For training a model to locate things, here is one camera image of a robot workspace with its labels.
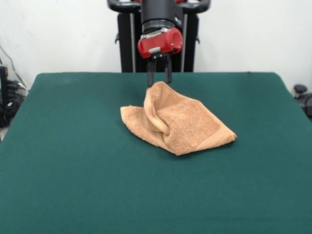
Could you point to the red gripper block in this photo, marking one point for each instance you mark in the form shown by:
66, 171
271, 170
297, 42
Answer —
158, 44

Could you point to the tan terry towel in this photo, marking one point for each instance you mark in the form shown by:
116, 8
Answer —
185, 122

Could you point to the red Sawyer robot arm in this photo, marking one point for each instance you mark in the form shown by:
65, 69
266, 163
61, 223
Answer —
158, 12

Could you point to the dark green table cloth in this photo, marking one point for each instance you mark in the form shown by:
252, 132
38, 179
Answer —
73, 170

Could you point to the black office chair base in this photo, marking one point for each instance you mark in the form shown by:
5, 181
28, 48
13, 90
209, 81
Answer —
302, 95

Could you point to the black equipment stack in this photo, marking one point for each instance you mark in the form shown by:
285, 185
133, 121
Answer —
5, 97

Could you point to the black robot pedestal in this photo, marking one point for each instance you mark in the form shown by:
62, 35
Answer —
126, 48

